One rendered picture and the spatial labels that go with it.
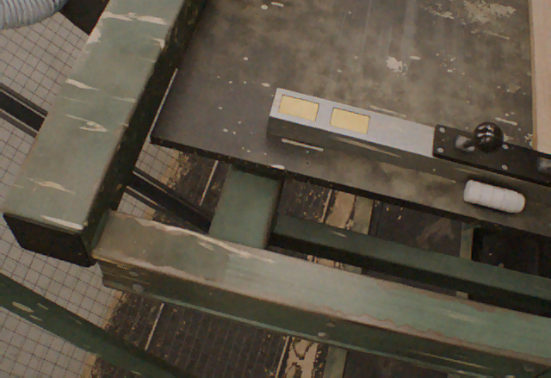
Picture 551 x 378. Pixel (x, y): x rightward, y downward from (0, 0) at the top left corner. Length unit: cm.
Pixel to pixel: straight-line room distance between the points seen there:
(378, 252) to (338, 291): 16
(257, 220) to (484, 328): 32
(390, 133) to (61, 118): 42
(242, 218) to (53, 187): 26
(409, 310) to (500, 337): 11
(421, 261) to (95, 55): 51
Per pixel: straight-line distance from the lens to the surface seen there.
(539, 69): 105
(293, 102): 84
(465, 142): 83
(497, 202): 86
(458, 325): 74
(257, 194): 85
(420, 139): 85
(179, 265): 70
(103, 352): 129
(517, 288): 91
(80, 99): 77
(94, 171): 71
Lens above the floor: 202
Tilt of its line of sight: 28 degrees down
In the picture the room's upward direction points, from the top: 56 degrees counter-clockwise
